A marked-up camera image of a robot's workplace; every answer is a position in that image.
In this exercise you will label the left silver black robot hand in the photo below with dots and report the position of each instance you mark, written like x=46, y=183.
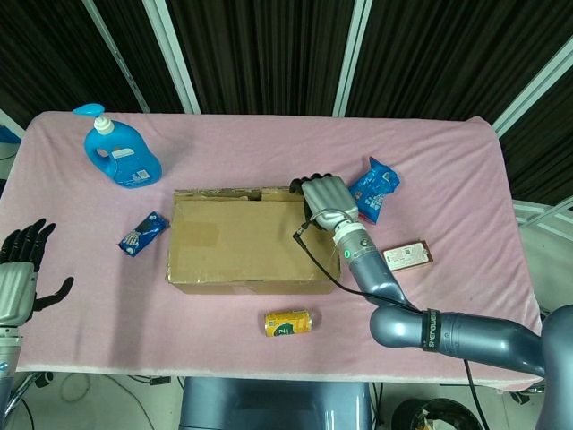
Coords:
x=15, y=286

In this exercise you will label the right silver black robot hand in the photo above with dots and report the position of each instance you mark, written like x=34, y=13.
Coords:
x=329, y=199

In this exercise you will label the large brown cardboard box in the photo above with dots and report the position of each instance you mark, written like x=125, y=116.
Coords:
x=233, y=242

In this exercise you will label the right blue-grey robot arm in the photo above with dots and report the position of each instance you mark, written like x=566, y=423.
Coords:
x=483, y=336

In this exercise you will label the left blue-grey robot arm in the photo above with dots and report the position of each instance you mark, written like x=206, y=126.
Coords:
x=6, y=354

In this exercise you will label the blue snack bag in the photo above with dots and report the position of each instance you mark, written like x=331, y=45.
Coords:
x=376, y=183

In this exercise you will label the pink tablecloth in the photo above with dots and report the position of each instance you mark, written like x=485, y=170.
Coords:
x=268, y=148

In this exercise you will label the brown flat medicine box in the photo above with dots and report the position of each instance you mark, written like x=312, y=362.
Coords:
x=407, y=255

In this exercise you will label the yellow drink can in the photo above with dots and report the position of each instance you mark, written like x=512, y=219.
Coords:
x=288, y=324

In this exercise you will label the dark blue snack packet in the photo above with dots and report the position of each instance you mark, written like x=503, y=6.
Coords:
x=143, y=233

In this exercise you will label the black curtain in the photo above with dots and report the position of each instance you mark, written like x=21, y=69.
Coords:
x=268, y=45

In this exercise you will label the blue detergent pump bottle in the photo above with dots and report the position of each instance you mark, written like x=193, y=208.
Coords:
x=130, y=161

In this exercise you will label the blue-grey robot torso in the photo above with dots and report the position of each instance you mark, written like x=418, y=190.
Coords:
x=268, y=403

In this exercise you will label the black waste bin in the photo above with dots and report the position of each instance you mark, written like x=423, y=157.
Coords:
x=412, y=416

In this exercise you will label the wide white frame post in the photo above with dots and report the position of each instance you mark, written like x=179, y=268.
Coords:
x=173, y=54
x=537, y=92
x=353, y=54

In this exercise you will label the thin white frame post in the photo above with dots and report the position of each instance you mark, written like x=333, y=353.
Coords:
x=115, y=54

